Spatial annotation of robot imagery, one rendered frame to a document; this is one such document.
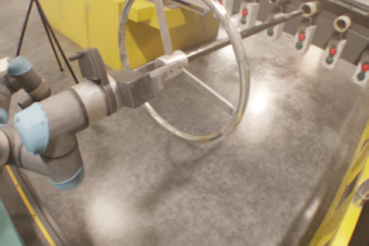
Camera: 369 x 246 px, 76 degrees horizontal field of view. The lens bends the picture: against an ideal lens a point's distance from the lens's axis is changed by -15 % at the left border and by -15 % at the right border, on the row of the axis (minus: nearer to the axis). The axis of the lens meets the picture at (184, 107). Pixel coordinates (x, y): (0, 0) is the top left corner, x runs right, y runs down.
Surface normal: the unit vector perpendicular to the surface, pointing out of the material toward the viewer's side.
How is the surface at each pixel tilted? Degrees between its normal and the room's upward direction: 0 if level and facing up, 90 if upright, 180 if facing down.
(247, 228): 0
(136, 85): 68
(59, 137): 90
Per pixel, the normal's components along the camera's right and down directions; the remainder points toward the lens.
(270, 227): 0.10, -0.77
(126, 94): -0.68, 0.41
